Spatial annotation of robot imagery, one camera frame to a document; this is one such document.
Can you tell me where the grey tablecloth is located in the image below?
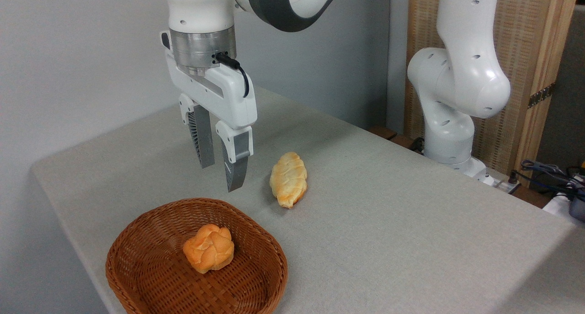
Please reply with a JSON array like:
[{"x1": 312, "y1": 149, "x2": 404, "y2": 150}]
[{"x1": 31, "y1": 86, "x2": 585, "y2": 314}]

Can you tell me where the brown wooden base board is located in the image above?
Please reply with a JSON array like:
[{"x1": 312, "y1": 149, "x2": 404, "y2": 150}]
[{"x1": 368, "y1": 125, "x2": 426, "y2": 155}]

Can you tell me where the metal screen hinge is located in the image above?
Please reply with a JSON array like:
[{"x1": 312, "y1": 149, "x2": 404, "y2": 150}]
[{"x1": 528, "y1": 83, "x2": 556, "y2": 109}]

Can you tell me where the brown wicker basket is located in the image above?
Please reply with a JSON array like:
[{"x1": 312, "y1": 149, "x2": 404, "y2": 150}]
[{"x1": 105, "y1": 197, "x2": 288, "y2": 314}]

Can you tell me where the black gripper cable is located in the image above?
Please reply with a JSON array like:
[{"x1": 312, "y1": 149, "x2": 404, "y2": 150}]
[{"x1": 215, "y1": 53, "x2": 250, "y2": 98}]

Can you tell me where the round knotted bread roll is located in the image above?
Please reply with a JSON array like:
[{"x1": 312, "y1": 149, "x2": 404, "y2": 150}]
[{"x1": 183, "y1": 224, "x2": 235, "y2": 274}]

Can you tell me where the long bread roll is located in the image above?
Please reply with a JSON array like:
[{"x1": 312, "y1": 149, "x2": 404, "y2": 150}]
[{"x1": 269, "y1": 152, "x2": 308, "y2": 209}]

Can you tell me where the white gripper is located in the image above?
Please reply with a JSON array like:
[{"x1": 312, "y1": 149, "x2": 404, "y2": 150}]
[{"x1": 160, "y1": 30, "x2": 258, "y2": 192}]

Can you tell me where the woven wooden folding screen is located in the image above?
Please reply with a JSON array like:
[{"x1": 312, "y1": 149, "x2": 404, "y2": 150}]
[{"x1": 404, "y1": 0, "x2": 579, "y2": 177}]

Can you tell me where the blue and black cable bundle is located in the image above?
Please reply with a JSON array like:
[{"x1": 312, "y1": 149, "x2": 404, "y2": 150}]
[{"x1": 510, "y1": 159, "x2": 585, "y2": 200}]

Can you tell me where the white cloth bundle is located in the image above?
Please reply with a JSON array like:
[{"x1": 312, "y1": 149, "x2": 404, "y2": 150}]
[{"x1": 543, "y1": 193, "x2": 585, "y2": 228}]

